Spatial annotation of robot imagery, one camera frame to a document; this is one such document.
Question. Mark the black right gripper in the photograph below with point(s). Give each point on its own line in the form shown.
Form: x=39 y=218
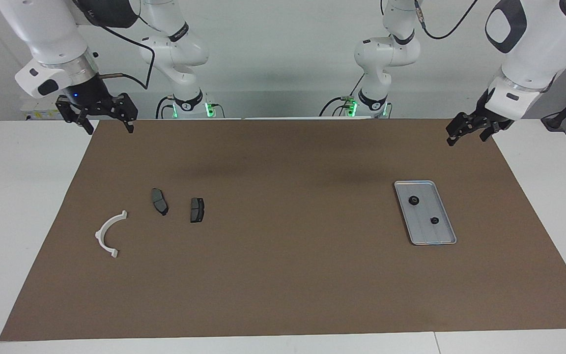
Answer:
x=94 y=101

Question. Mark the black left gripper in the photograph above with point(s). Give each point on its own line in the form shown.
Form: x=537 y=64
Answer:
x=479 y=120

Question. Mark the black bearing gear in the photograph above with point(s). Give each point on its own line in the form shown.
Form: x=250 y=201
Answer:
x=434 y=220
x=413 y=200

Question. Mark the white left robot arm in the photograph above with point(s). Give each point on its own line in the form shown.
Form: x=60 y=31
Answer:
x=533 y=44

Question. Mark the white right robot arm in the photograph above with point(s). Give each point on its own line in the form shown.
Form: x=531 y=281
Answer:
x=47 y=29

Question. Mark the silver metal tray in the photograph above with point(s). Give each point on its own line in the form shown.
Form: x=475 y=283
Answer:
x=418 y=231

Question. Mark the white power strip box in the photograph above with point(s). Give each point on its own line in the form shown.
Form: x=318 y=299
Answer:
x=37 y=114

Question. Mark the curved dark brake pad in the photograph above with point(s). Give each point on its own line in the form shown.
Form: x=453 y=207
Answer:
x=159 y=200

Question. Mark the rectangular dark brake pad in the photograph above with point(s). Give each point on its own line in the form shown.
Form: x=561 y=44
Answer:
x=197 y=210

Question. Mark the brown table mat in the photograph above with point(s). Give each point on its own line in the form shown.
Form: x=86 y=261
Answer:
x=283 y=275

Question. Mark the white curved plastic bracket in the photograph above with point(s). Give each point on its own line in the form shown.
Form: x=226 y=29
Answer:
x=124 y=215

